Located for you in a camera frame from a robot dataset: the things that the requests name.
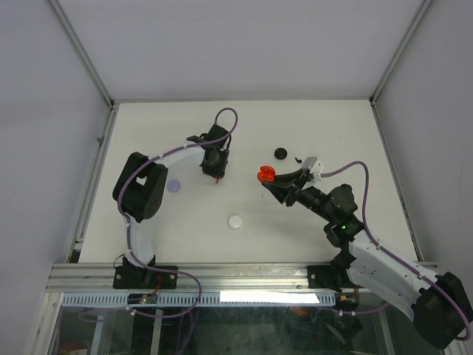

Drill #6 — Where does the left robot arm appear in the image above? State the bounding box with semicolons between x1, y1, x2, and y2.
112;124;231;288

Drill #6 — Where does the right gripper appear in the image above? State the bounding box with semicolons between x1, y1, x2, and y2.
262;168;336;223

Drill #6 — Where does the aluminium frame post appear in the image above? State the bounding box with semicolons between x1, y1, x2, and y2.
369;0;435;107
47;0;114;107

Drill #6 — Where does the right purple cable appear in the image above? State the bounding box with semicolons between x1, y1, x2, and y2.
321;160;470;340

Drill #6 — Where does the white earbud charging case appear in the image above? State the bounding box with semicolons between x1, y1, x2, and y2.
228;214;243;230

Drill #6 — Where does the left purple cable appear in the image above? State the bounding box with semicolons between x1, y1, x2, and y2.
118;107;238;267

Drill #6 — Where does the red earbud charging case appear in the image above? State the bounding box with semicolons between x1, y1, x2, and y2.
257;166;276;183

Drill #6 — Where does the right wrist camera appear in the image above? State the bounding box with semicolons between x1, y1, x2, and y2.
301;156;324;184

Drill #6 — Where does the right aluminium frame post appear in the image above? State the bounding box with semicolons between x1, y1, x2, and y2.
369;0;435;107

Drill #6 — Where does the purple earbud charging case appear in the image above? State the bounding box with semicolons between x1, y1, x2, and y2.
166;179;181;193

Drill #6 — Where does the left aluminium frame post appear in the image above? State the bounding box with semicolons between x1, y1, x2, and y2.
47;0;114;107

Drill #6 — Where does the purple cable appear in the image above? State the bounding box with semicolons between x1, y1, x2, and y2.
118;107;238;267
321;160;470;340

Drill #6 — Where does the black earbud charging case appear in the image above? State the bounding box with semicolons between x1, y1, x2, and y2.
274;147;287;160

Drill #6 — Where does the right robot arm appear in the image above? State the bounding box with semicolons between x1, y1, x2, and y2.
257;166;472;350

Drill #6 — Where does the slotted cable duct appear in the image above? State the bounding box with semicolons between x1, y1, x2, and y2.
62;291;336;308

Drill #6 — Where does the aluminium mounting rail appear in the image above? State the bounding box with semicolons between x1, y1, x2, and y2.
46;262;329;292

